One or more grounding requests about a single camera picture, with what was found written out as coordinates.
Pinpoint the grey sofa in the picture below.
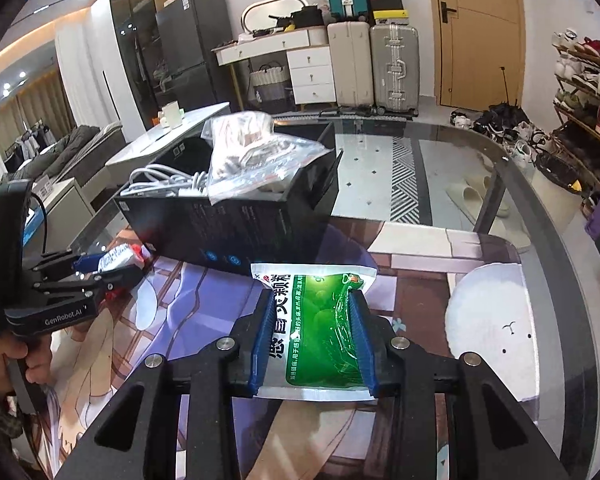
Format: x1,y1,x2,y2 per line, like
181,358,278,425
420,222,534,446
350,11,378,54
0,122,126,196

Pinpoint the blue plastic bag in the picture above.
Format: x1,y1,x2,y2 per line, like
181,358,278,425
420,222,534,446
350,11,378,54
22,207,46,241

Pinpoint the pile of shoes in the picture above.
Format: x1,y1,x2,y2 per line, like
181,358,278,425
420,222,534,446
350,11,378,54
450,102,551,161

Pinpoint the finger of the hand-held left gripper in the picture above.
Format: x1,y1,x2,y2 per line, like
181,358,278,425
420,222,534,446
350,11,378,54
32,261,149,302
22,249,106,277

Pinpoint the white curtain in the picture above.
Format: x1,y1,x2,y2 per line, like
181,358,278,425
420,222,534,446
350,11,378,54
55,0,126,131

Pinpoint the black cardboard box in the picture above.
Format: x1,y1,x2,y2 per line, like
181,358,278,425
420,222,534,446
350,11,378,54
114,120,345,278

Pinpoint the clothes rack with garments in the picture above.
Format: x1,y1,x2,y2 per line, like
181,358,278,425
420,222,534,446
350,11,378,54
2,120,56,171

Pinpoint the anime printed mat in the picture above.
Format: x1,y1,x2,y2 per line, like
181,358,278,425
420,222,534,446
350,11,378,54
10,220,538,480

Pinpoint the silver suitcase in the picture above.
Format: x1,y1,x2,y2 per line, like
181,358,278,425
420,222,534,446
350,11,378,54
369,23,421,116

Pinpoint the white cable bundle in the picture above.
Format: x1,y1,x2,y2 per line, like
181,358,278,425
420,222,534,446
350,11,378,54
120,164,213,198

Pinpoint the wooden door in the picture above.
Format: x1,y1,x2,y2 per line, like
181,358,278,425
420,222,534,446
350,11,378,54
426,0,526,111

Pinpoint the black bag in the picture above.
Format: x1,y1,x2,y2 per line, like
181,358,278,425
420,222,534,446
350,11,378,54
291,6,326,28

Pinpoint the dark glass cabinet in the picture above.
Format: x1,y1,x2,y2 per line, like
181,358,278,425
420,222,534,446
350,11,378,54
109,0,181,121

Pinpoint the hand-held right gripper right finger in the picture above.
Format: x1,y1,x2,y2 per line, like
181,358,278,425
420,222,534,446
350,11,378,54
349,287,571,480

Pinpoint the beige trash bin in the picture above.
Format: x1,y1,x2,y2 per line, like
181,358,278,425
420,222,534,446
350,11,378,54
535,150,581,193

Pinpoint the person's left hand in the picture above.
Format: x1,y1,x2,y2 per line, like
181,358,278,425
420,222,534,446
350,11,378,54
0,332,53,387

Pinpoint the clear bag of cream cords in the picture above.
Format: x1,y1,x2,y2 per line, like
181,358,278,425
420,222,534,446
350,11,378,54
201,112,333,206

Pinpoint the beige suitcase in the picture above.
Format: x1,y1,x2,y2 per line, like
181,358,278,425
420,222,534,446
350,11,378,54
326,21,376,111

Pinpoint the dark grey fridge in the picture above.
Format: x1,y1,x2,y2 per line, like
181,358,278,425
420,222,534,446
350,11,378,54
155,0,238,113

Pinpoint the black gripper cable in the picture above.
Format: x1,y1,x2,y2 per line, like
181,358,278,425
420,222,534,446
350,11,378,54
30,192,49,256

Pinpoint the dark green coat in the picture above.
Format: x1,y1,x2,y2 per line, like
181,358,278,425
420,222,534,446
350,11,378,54
10,125,106,181

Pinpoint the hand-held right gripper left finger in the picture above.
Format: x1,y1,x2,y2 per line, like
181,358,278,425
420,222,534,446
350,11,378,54
55,287,277,480

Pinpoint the white mug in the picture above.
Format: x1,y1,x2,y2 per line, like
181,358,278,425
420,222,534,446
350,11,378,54
160,101,183,128

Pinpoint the oval mirror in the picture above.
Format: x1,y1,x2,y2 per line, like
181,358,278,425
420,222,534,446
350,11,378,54
241,0,308,36

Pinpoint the green medicine packet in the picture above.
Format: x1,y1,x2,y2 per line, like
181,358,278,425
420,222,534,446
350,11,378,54
250,261,378,403

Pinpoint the white red tissue packet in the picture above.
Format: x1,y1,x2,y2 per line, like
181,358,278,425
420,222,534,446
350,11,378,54
97,241,152,273

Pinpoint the wicker basket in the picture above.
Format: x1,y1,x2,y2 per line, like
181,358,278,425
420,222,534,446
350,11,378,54
249,62,287,103

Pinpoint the white side cabinet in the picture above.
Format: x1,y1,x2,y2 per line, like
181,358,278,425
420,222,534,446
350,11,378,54
22,177,96,251

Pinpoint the black umbrella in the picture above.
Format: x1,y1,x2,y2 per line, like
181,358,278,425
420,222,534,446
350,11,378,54
487,65,523,121

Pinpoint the white coffee table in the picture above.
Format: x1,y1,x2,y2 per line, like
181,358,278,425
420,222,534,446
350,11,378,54
105,102,231,171

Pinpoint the white vanity desk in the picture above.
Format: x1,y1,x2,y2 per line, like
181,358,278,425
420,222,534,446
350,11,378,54
211,27,337,111

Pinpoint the shoe rack with shoes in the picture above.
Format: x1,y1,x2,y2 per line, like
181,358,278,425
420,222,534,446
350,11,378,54
552,29,600,186

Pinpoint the black yellow shoe box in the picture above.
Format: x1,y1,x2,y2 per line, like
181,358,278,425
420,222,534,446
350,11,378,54
371,0,407,25

